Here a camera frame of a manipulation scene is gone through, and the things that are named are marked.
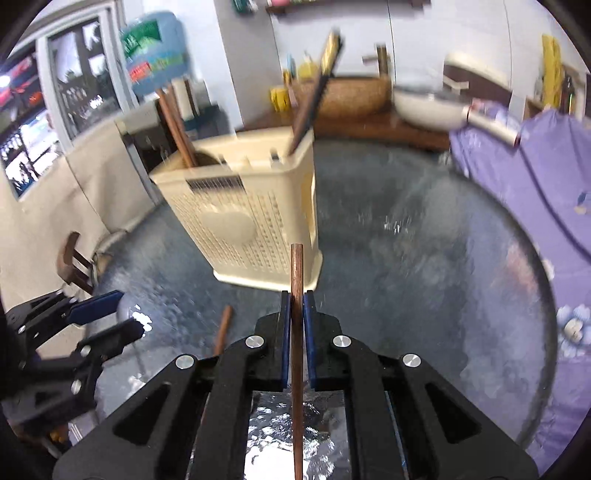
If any brown wooden chopstick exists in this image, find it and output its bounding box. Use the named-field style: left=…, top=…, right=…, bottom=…
left=213, top=305, right=233, bottom=356
left=290, top=244, right=304, bottom=480
left=156, top=88, right=198, bottom=168

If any black chopstick gold tip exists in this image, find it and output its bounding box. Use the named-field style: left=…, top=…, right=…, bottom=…
left=286, top=29, right=344, bottom=156

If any wooden chair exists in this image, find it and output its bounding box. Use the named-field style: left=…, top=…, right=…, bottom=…
left=56, top=231, right=94, bottom=295

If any round glass table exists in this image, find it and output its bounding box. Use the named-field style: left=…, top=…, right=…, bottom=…
left=97, top=140, right=557, bottom=447

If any cream plastic utensil holder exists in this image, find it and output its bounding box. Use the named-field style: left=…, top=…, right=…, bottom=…
left=150, top=127, right=322, bottom=291

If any white water dispenser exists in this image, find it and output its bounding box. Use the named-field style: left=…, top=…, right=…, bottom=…
left=115, top=100, right=178, bottom=176

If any paper towel roll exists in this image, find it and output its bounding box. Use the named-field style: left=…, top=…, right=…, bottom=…
left=171, top=77, right=198, bottom=122

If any brown woven basin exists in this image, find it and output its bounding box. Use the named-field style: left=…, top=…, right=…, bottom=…
left=315, top=76, right=392, bottom=119

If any white frying pan with lid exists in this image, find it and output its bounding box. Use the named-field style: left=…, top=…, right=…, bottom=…
left=393, top=85, right=521, bottom=147

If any yellow soap dispenser bottle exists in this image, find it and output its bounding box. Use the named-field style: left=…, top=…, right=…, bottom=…
left=297, top=52, right=318, bottom=82

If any blue water bottle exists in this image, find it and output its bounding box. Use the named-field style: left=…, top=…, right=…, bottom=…
left=120, top=11, right=189, bottom=97

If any bronze faucet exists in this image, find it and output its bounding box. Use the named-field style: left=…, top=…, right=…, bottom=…
left=362, top=44, right=390, bottom=77

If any purple floral cloth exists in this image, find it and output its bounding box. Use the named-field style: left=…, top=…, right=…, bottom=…
left=450, top=103, right=590, bottom=471

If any brown white rice cooker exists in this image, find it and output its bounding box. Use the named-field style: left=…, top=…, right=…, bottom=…
left=442, top=52, right=512, bottom=107

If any yellow roll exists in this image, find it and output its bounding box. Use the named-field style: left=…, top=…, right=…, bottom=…
left=542, top=34, right=564, bottom=110

